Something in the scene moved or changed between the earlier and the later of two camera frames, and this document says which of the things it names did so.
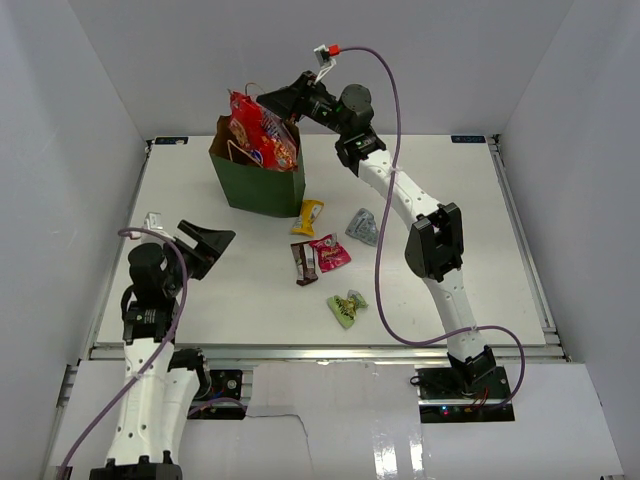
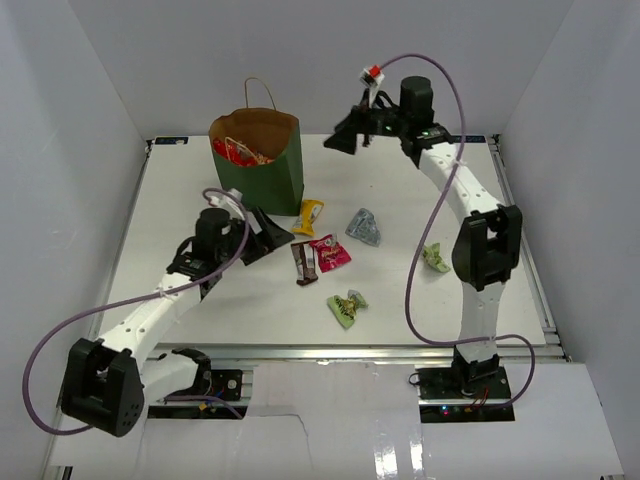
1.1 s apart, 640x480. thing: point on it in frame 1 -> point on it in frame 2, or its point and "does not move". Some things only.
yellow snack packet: x=304 y=223 does not move
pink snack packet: x=331 y=255 does not move
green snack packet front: x=345 y=308 does not move
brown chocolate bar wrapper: x=304 y=254 does not move
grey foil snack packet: x=363 y=227 does not move
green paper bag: x=247 y=184 does not move
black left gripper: x=210 y=244 -> x=272 y=238
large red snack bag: x=268 y=137 -> x=220 y=150
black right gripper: x=293 y=102 -> x=359 y=122
